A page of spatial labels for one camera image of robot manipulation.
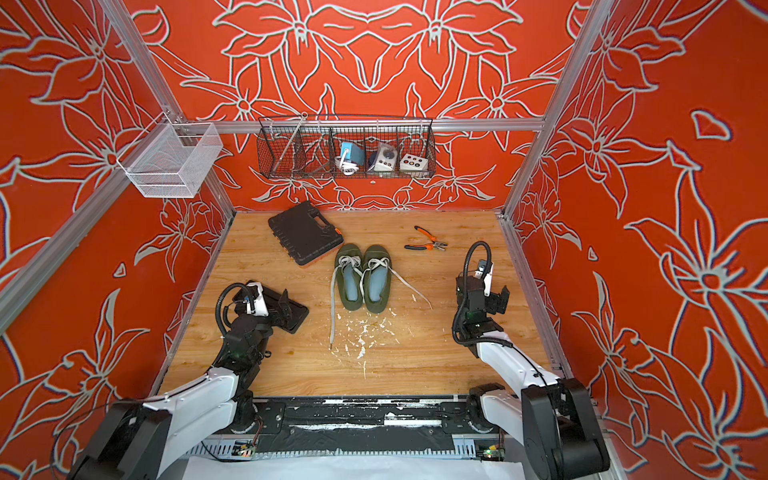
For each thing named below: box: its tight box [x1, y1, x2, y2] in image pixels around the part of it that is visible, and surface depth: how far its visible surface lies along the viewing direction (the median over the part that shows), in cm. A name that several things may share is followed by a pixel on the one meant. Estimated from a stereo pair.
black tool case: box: [268, 201, 345, 267], surface depth 109 cm
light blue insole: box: [343, 265, 358, 301], surface depth 96 cm
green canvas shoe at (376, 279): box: [360, 244, 433, 314], surface depth 95 cm
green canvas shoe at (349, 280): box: [330, 243, 364, 349], surface depth 96 cm
